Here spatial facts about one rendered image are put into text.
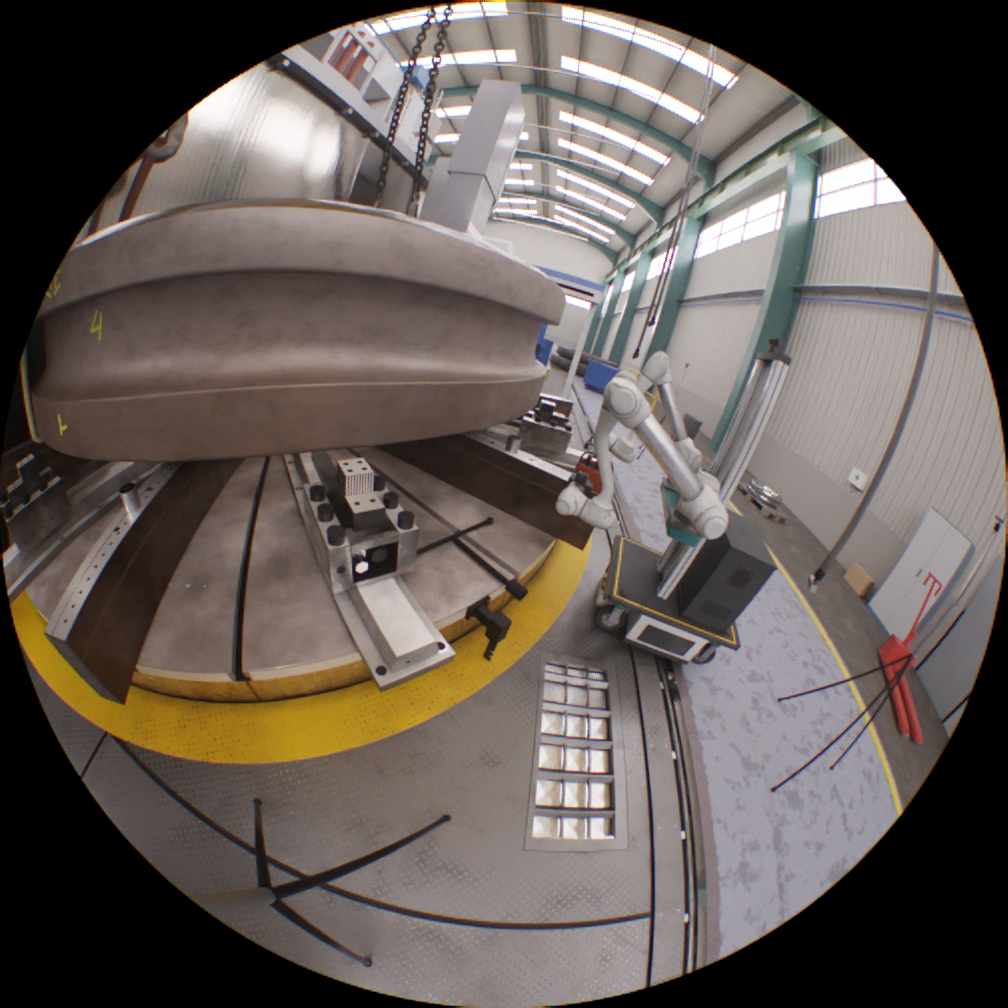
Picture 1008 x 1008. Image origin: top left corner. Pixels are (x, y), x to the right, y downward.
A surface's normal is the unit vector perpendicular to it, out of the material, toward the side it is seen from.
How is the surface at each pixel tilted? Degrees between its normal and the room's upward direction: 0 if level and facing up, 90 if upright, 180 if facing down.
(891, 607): 90
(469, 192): 90
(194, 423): 90
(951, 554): 90
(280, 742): 0
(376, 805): 0
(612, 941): 0
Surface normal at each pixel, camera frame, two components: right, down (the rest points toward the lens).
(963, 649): -0.96, -0.27
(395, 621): 0.25, -0.83
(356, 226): 0.59, 0.54
